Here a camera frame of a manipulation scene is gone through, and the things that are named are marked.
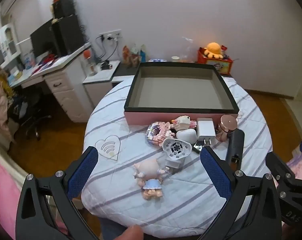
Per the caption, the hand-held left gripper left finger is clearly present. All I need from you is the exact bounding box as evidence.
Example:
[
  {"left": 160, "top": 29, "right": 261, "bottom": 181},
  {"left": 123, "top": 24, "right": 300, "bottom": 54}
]
[{"left": 15, "top": 146, "right": 99, "bottom": 240}]

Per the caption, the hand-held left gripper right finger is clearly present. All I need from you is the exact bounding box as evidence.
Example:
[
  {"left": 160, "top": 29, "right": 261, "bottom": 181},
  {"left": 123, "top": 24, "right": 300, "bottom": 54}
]
[{"left": 198, "top": 146, "right": 283, "bottom": 240}]

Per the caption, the black oblong case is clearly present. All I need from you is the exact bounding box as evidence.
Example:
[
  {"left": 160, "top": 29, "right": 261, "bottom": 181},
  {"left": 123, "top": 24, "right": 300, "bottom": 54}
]
[{"left": 225, "top": 129, "right": 245, "bottom": 164}]

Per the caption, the small grey box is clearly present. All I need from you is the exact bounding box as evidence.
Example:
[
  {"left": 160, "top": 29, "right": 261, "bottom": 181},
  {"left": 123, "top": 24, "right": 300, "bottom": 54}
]
[{"left": 166, "top": 159, "right": 186, "bottom": 174}]

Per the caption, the white charger plug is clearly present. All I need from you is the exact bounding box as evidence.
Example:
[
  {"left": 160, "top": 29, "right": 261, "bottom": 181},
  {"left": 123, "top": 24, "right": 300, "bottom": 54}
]
[{"left": 196, "top": 117, "right": 216, "bottom": 147}]

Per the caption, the white mask fan frame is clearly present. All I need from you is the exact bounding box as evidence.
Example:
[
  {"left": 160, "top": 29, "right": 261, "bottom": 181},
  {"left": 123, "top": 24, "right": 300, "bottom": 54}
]
[{"left": 162, "top": 137, "right": 192, "bottom": 161}]

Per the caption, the white earbuds case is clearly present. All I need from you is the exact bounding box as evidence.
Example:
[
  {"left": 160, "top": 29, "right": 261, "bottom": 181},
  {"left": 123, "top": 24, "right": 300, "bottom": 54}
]
[{"left": 176, "top": 129, "right": 198, "bottom": 143}]

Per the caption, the rose gold jar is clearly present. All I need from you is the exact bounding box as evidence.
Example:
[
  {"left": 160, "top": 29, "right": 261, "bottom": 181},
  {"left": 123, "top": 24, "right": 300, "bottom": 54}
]
[{"left": 215, "top": 114, "right": 238, "bottom": 142}]

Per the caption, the white pink block-built cat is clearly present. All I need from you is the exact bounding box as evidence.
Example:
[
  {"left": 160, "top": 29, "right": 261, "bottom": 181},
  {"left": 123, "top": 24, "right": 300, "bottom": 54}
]
[{"left": 171, "top": 115, "right": 197, "bottom": 131}]

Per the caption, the pink doll figure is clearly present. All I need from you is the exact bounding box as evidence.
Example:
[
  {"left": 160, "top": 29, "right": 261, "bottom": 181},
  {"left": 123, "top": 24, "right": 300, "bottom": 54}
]
[{"left": 133, "top": 158, "right": 170, "bottom": 200}]

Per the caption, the pastel brick donut model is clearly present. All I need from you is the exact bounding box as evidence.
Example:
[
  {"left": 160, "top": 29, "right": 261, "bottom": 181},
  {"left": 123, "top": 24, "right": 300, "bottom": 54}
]
[{"left": 146, "top": 121, "right": 173, "bottom": 147}]

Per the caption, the pink box with black rim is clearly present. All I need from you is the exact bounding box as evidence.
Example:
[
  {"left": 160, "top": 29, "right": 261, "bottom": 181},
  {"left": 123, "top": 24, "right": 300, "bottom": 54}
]
[{"left": 123, "top": 62, "right": 240, "bottom": 126}]

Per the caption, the person's left hand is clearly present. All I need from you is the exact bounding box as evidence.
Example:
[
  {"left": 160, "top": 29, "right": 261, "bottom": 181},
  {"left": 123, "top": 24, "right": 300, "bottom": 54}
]
[{"left": 116, "top": 225, "right": 144, "bottom": 240}]

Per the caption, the pink printed cloth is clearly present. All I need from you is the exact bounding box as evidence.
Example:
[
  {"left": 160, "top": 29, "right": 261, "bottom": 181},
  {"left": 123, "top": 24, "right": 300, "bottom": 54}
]
[{"left": 286, "top": 152, "right": 302, "bottom": 180}]

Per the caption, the white striped quilt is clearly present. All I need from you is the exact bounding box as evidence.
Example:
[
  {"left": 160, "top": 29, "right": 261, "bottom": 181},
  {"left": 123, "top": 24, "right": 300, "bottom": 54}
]
[{"left": 81, "top": 76, "right": 274, "bottom": 230}]

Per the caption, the pink blanket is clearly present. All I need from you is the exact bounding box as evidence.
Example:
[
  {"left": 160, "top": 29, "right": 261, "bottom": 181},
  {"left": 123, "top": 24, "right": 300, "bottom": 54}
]
[{"left": 0, "top": 152, "right": 66, "bottom": 240}]

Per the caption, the black office chair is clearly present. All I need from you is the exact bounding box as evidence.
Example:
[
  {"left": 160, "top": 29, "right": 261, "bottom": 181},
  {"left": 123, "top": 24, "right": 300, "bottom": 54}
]
[{"left": 10, "top": 90, "right": 53, "bottom": 140}]

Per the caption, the white nightstand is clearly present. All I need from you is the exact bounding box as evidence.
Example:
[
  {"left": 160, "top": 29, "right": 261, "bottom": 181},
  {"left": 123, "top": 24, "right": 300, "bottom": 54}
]
[{"left": 82, "top": 60, "right": 121, "bottom": 108}]

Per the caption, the white desk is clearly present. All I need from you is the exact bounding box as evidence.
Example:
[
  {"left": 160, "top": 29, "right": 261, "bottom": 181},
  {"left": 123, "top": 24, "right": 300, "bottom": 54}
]
[{"left": 7, "top": 42, "right": 93, "bottom": 123}]

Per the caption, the red printed box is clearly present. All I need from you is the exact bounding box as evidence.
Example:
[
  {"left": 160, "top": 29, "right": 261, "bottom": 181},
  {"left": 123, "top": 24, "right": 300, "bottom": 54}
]
[{"left": 197, "top": 47, "right": 233, "bottom": 75}]

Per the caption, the clear bottle with orange cap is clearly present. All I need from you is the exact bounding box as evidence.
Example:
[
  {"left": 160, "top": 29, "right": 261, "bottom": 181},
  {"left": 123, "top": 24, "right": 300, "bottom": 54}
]
[{"left": 83, "top": 50, "right": 98, "bottom": 76}]

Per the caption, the dark-topped low bench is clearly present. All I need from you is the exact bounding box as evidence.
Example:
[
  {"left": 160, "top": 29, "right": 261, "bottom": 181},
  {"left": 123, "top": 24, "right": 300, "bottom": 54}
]
[{"left": 112, "top": 62, "right": 233, "bottom": 83}]

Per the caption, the red notebook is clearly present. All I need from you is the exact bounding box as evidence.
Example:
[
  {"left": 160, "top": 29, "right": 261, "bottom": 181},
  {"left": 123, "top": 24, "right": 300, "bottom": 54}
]
[{"left": 37, "top": 54, "right": 59, "bottom": 67}]

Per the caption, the orange octopus plush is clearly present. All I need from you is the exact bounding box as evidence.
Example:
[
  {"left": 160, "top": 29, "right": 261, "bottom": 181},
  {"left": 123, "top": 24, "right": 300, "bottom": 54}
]
[{"left": 203, "top": 42, "right": 223, "bottom": 59}]

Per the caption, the clear plastic bag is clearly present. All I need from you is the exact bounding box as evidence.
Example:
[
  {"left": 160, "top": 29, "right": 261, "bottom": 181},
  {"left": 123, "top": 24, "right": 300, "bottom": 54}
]
[{"left": 178, "top": 37, "right": 199, "bottom": 63}]

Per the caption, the blue white packet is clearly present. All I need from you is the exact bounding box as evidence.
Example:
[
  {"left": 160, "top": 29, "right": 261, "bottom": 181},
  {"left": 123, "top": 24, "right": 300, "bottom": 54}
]
[{"left": 23, "top": 54, "right": 36, "bottom": 68}]

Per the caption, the orange snack bag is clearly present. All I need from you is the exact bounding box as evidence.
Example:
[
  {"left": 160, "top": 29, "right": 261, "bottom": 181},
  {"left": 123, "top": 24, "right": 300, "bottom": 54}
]
[{"left": 122, "top": 45, "right": 134, "bottom": 67}]

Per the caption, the black computer monitor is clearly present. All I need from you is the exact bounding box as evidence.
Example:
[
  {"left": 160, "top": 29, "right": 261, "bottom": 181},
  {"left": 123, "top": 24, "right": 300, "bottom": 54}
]
[{"left": 30, "top": 19, "right": 60, "bottom": 59}]

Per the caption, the black computer tower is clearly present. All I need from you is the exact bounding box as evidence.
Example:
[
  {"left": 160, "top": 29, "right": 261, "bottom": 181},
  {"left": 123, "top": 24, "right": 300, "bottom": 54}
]
[{"left": 51, "top": 15, "right": 84, "bottom": 55}]

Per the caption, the white glass-door cabinet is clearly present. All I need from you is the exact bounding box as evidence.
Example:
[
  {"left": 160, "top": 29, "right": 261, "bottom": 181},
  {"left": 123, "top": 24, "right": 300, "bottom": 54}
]
[{"left": 0, "top": 24, "right": 21, "bottom": 68}]

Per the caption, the black speaker box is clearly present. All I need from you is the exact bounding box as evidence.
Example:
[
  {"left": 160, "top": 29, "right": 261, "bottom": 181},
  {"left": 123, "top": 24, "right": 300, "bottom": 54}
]
[{"left": 51, "top": 0, "right": 76, "bottom": 19}]

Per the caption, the white bed frame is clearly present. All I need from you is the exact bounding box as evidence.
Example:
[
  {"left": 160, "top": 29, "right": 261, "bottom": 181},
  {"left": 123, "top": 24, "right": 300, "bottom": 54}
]
[{"left": 0, "top": 144, "right": 29, "bottom": 183}]

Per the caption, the black power cable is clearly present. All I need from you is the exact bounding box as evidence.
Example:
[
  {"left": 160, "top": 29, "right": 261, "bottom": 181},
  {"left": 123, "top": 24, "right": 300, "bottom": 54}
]
[{"left": 95, "top": 36, "right": 119, "bottom": 62}]

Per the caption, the white wall socket strip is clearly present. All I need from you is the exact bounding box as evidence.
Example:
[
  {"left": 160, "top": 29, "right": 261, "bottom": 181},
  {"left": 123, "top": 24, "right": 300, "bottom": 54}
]
[{"left": 99, "top": 29, "right": 123, "bottom": 42}]

